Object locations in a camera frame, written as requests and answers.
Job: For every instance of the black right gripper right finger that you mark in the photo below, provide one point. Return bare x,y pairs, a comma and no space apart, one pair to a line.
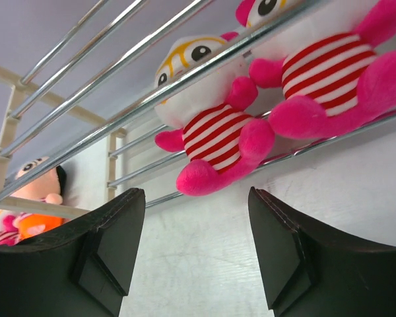
309,268

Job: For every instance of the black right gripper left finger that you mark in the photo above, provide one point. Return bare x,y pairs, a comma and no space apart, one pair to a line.
82,268

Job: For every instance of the peach doll plush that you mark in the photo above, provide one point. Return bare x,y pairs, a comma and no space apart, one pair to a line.
48,188

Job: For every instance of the pink panda plush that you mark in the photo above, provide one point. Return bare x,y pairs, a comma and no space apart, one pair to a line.
208,121
331,76
9,234

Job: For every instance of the pink panda plush front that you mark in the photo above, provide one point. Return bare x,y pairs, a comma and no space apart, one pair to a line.
331,76

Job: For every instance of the pink panda plush back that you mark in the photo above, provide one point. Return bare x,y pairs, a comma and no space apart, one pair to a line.
9,234

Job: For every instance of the cream metal-rod shelf rack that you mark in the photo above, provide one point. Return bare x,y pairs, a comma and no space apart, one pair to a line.
355,170

